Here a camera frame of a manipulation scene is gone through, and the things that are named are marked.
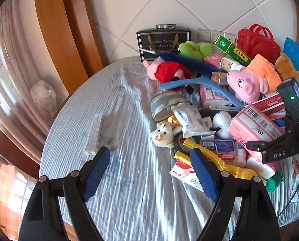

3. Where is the red white striped box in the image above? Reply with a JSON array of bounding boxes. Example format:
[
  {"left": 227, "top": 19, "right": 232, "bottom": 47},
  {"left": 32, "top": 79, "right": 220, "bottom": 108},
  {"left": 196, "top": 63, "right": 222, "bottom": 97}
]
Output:
[{"left": 252, "top": 91, "right": 286, "bottom": 120}]

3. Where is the yellow plastic toy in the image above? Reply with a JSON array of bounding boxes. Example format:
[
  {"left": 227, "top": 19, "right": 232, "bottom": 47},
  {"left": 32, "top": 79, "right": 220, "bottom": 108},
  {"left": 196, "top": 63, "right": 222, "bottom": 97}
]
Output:
[{"left": 170, "top": 139, "right": 257, "bottom": 184}]

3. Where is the pink pig plush orange dress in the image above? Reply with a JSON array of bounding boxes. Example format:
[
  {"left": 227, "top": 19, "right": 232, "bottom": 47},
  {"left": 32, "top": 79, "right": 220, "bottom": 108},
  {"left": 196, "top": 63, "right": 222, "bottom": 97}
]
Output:
[{"left": 227, "top": 54, "right": 282, "bottom": 104}]

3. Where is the cream bear plush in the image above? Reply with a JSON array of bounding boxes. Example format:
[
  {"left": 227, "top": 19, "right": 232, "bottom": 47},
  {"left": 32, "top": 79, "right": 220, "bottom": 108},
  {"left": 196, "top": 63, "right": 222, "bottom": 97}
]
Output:
[{"left": 150, "top": 122, "right": 182, "bottom": 149}]

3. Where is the pink tissue pack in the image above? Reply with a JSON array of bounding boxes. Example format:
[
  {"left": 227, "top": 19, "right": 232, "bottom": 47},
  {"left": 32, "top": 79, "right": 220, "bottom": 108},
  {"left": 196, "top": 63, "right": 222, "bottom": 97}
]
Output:
[{"left": 245, "top": 152, "right": 276, "bottom": 180}]

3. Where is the green bottle cap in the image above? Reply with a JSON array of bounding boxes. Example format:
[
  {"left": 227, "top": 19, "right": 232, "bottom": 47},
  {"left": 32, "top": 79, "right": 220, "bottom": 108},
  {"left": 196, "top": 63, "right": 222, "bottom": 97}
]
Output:
[{"left": 265, "top": 170, "right": 284, "bottom": 193}]

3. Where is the pink tissue pack barcode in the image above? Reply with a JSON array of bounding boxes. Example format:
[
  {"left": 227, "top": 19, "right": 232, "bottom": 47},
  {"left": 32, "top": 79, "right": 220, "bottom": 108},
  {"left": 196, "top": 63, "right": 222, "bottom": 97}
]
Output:
[{"left": 228, "top": 104, "right": 283, "bottom": 156}]

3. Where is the blue red card box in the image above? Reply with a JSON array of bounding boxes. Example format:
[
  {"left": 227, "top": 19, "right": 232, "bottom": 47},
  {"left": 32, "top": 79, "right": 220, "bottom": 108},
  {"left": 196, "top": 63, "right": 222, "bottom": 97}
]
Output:
[{"left": 200, "top": 139, "right": 236, "bottom": 162}]

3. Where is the white plush toy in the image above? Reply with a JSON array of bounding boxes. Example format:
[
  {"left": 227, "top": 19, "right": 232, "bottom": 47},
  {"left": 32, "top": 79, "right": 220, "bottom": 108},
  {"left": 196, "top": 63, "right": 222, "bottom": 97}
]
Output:
[{"left": 212, "top": 111, "right": 233, "bottom": 140}]

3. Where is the brown teddy bear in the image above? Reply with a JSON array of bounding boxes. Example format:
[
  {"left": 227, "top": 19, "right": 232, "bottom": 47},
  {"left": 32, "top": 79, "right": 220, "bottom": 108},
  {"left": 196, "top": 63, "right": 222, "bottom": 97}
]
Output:
[{"left": 275, "top": 53, "right": 299, "bottom": 85}]

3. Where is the blue plastic storage bin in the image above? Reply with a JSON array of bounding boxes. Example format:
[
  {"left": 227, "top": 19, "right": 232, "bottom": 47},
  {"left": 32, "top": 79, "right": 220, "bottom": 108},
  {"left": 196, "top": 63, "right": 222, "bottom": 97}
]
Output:
[{"left": 283, "top": 38, "right": 299, "bottom": 71}]

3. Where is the small white box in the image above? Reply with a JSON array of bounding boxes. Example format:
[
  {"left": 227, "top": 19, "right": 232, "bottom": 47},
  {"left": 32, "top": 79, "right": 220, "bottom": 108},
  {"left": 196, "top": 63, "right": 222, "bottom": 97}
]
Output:
[{"left": 85, "top": 113, "right": 103, "bottom": 156}]

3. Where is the white bottle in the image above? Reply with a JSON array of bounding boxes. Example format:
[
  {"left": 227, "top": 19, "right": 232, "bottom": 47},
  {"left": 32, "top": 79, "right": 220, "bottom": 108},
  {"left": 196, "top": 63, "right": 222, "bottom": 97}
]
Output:
[{"left": 220, "top": 57, "right": 245, "bottom": 72}]

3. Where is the red toy suitcase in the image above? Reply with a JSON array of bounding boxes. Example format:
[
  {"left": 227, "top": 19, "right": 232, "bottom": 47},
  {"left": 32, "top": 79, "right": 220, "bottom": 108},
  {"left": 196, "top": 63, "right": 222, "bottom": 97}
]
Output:
[{"left": 236, "top": 24, "right": 281, "bottom": 65}]

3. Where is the white sachet packet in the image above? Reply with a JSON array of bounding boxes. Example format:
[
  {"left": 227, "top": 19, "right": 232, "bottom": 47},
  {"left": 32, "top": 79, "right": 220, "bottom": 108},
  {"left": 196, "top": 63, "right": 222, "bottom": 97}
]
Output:
[{"left": 171, "top": 104, "right": 215, "bottom": 138}]

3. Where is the green medicine box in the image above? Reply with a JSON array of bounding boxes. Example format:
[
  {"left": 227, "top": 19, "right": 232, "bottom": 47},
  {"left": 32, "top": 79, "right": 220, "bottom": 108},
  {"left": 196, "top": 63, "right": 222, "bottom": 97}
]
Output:
[{"left": 214, "top": 35, "right": 252, "bottom": 66}]

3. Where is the white plastic bag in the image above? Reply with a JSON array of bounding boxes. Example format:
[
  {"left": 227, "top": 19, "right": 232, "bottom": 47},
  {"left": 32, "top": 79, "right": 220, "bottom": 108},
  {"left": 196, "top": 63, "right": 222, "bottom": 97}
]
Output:
[{"left": 30, "top": 80, "right": 56, "bottom": 117}]

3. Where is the dark blue fuzzy brush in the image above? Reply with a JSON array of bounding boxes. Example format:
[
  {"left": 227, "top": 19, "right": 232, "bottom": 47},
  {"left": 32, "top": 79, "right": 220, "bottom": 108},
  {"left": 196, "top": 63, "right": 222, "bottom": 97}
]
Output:
[{"left": 156, "top": 52, "right": 220, "bottom": 76}]

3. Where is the striped tablecloth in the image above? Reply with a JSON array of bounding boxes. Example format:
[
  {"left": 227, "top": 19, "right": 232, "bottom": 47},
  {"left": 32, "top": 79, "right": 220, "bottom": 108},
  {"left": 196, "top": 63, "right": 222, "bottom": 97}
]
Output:
[{"left": 38, "top": 55, "right": 299, "bottom": 241}]

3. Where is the green plush toy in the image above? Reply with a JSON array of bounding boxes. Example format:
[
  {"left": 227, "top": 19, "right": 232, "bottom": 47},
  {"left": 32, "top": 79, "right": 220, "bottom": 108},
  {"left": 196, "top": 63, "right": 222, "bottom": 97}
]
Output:
[{"left": 178, "top": 41, "right": 214, "bottom": 61}]

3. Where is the camouflage tape roll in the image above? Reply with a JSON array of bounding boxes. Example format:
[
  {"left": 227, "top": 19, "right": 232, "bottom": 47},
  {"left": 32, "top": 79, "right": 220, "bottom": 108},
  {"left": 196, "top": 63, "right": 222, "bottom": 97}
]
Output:
[{"left": 150, "top": 91, "right": 192, "bottom": 122}]

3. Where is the pink pig plush red dress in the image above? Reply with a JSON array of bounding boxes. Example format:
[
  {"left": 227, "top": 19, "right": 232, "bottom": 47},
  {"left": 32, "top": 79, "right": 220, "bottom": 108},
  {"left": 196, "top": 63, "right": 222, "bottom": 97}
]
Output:
[{"left": 142, "top": 57, "right": 192, "bottom": 84}]

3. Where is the black gift box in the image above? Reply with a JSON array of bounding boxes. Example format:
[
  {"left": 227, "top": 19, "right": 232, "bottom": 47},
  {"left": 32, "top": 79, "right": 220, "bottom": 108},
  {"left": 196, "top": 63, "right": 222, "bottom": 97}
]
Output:
[{"left": 136, "top": 23, "right": 191, "bottom": 61}]

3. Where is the wall socket panel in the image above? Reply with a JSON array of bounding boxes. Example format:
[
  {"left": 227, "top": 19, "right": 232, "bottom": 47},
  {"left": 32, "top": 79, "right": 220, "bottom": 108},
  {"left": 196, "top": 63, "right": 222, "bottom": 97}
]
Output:
[{"left": 198, "top": 28, "right": 237, "bottom": 45}]

